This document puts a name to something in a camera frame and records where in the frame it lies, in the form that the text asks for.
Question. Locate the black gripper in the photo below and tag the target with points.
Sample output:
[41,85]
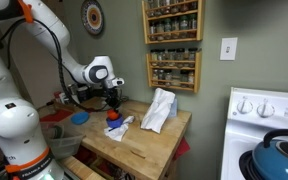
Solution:
[112,95]

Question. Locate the orange plastic cup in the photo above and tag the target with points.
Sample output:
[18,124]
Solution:
[112,115]

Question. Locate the light blue plastic bowl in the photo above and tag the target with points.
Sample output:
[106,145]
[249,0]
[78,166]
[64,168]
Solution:
[80,118]

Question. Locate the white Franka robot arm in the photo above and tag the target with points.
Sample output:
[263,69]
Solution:
[14,120]

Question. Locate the small white crumpled cloth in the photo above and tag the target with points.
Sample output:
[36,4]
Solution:
[117,132]

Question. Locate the pale blue tissue box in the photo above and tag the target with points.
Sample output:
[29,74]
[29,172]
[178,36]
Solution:
[173,108]

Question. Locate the red silicone mat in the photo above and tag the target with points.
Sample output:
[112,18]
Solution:
[55,116]

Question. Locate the clear plastic storage container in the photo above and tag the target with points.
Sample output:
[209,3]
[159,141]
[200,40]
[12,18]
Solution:
[65,143]

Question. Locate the wooden spice rack with jars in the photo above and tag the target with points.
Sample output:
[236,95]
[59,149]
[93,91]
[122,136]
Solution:
[174,87]
[172,40]

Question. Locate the red hanging cloth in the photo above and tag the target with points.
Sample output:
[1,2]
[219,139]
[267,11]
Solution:
[181,148]

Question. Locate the white electric stove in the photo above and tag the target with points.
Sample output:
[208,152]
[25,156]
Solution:
[244,140]

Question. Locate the white wall light switch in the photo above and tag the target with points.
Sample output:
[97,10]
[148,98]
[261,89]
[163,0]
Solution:
[228,48]

